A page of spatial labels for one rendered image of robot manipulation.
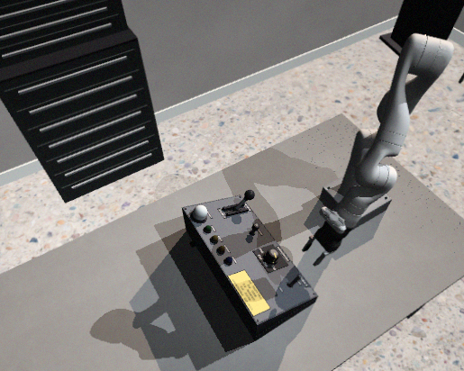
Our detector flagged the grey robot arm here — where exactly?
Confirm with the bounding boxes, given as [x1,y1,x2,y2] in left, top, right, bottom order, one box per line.
[340,33,454,215]

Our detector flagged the dark grey control console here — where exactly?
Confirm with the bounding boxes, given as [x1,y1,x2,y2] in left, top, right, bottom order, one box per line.
[182,190,318,341]

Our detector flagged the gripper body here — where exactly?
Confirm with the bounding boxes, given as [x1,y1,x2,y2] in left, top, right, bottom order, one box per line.
[314,201,362,253]

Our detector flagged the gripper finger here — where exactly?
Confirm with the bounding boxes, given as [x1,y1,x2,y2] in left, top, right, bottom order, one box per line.
[314,251,334,266]
[302,235,315,252]

